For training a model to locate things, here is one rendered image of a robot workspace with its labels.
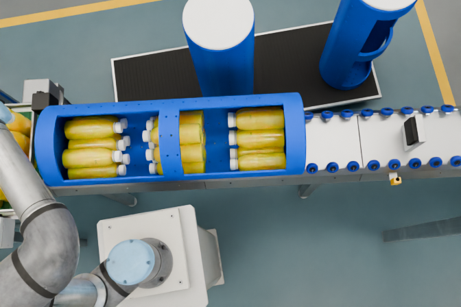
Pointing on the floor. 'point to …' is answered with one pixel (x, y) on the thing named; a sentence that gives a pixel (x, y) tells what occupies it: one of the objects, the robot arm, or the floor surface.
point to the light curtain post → (424, 230)
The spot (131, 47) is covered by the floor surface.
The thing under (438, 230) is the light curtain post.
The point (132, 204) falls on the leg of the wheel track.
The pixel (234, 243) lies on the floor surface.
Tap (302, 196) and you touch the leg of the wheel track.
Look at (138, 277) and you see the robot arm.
